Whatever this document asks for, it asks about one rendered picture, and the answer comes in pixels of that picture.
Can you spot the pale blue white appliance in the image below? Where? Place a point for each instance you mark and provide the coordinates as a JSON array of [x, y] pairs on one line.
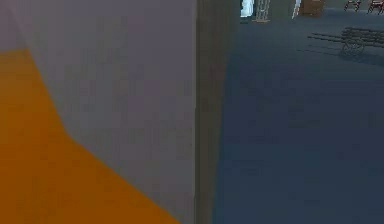
[[246, 8]]

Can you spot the white leaning board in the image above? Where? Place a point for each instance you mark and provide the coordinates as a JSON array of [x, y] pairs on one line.
[[295, 8]]

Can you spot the brown wooden cabinet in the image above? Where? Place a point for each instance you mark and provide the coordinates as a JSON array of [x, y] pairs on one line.
[[312, 7]]

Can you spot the dark red wooden chair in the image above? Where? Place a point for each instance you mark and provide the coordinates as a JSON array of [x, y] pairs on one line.
[[376, 5], [353, 4]]

